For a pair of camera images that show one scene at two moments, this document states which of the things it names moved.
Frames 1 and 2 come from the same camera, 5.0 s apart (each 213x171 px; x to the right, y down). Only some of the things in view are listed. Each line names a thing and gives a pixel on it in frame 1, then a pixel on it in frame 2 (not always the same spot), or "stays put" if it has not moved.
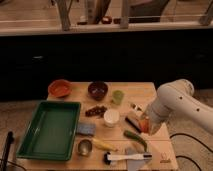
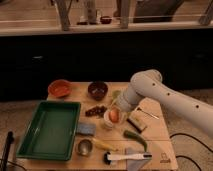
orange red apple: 144,125 -> 114,115
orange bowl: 60,88 stays put
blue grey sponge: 86,128 stays put
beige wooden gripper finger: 162,131 -> 123,117
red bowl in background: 106,19 stays put
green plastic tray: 52,131 stays put
